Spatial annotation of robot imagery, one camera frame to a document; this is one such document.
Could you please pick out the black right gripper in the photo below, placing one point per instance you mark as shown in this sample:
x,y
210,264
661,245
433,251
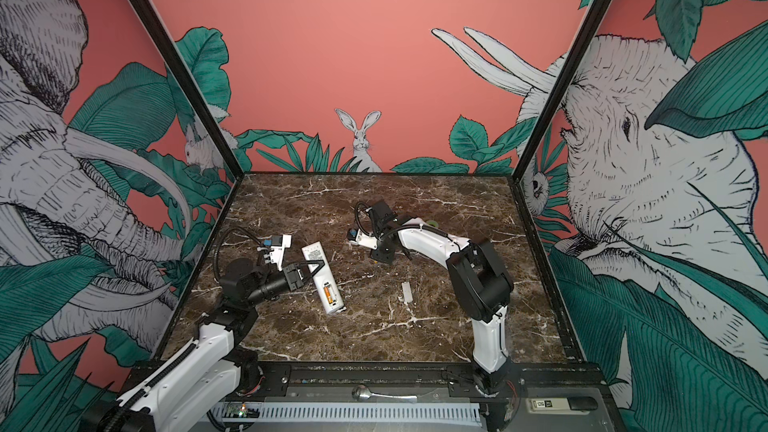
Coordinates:
x,y
384,258

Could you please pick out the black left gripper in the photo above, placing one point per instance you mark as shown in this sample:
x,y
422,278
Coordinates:
x,y
291,278

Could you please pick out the orange AA battery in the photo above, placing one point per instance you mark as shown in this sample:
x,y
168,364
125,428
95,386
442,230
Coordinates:
x,y
330,295

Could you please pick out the white remote control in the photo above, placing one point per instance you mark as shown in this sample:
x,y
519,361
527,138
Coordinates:
x,y
315,251

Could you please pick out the white battery cover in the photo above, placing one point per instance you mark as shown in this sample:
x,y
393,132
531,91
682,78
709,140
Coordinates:
x,y
407,292

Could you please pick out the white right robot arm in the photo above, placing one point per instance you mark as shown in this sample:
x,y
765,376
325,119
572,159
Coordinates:
x,y
481,282

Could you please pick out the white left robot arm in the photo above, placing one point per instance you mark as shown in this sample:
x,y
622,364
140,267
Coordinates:
x,y
210,366

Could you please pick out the white labelled device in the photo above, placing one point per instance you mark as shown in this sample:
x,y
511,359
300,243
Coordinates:
x,y
573,405

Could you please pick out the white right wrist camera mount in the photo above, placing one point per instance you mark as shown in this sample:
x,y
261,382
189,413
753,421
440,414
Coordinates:
x,y
359,237

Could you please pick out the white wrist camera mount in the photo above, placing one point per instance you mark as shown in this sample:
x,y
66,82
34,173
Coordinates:
x,y
359,237
272,250

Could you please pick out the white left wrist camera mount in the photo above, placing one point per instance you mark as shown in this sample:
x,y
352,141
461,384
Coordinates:
x,y
272,250

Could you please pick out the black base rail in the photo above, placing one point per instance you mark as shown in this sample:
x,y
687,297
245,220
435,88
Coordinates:
x,y
462,379

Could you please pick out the white slotted cable duct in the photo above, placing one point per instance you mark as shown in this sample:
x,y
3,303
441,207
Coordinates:
x,y
464,414

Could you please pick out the black corner frame post right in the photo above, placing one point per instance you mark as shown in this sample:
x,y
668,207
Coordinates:
x,y
594,17

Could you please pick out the black corner frame post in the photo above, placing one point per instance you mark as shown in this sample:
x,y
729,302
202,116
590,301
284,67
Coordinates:
x,y
594,17
156,29

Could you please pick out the black corner frame post left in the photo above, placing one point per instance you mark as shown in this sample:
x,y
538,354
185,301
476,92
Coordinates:
x,y
156,29

